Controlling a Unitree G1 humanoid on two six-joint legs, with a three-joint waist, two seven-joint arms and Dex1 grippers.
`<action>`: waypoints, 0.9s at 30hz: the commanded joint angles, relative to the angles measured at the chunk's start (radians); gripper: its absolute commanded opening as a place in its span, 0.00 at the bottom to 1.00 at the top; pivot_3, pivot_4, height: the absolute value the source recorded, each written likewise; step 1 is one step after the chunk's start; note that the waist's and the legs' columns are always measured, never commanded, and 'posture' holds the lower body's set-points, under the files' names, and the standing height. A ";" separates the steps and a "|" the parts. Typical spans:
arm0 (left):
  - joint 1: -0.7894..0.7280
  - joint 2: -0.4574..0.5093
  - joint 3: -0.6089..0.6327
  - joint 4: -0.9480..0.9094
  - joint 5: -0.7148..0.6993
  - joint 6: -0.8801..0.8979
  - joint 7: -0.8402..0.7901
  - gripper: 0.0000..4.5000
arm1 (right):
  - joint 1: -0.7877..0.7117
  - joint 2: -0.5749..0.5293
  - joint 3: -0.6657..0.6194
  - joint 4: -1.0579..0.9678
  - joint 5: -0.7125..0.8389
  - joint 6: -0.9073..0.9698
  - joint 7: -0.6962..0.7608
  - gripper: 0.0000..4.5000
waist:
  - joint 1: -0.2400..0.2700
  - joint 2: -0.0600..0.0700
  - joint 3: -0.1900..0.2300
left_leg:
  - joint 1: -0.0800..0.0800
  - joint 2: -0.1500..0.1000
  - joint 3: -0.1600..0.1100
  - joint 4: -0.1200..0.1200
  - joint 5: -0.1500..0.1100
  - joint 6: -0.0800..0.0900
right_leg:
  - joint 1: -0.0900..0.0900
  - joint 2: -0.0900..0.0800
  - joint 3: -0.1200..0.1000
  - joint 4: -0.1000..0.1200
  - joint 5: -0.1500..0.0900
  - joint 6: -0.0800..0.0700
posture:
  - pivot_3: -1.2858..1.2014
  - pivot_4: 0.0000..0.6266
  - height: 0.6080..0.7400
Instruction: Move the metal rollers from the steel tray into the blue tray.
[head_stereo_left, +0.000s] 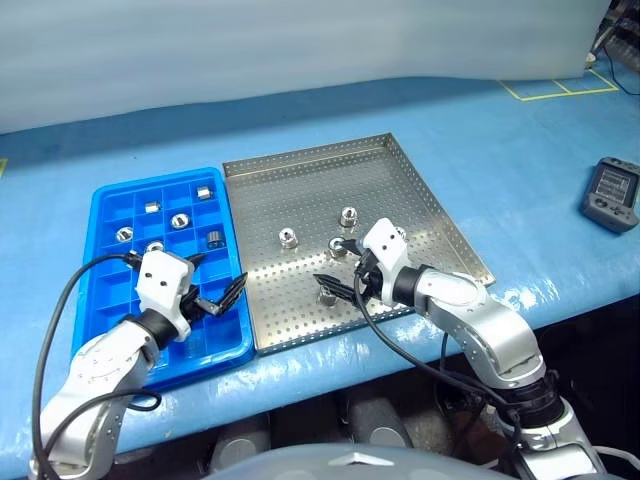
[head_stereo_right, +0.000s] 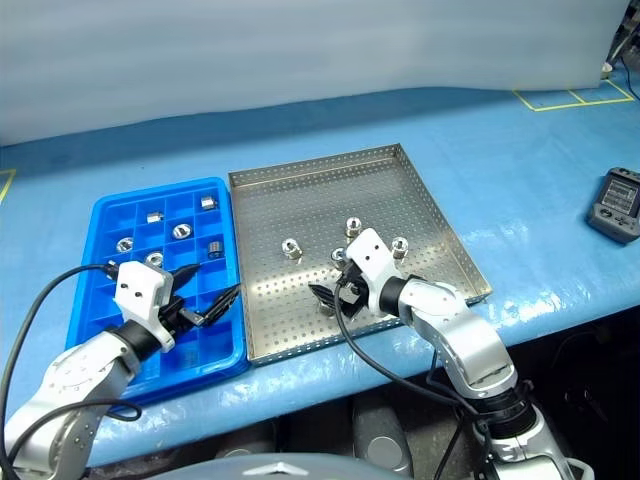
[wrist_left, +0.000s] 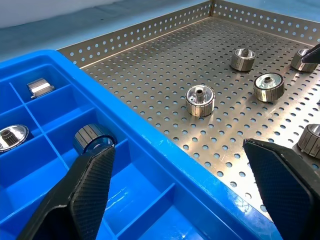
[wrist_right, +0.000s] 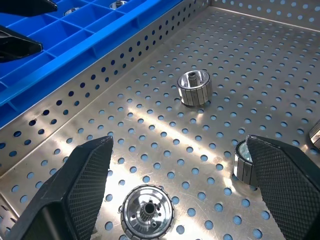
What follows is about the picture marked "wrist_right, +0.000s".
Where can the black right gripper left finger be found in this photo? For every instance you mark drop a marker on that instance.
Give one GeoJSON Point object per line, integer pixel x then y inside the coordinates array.
{"type": "Point", "coordinates": [82, 190]}

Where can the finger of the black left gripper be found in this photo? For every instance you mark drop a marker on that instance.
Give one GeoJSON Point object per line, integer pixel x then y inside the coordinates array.
{"type": "Point", "coordinates": [25, 7]}
{"type": "Point", "coordinates": [17, 45]}

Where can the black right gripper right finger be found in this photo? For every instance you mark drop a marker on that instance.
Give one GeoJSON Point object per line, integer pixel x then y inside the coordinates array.
{"type": "Point", "coordinates": [287, 185]}

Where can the blue compartment tray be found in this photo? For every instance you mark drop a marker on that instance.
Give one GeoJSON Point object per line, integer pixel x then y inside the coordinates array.
{"type": "Point", "coordinates": [75, 65]}

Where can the metal nut on perforated tray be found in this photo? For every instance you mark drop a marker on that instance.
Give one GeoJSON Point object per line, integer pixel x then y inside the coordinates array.
{"type": "Point", "coordinates": [140, 200]}

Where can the perforated metal tray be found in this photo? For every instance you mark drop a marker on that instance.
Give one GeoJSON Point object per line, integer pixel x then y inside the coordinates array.
{"type": "Point", "coordinates": [175, 150]}

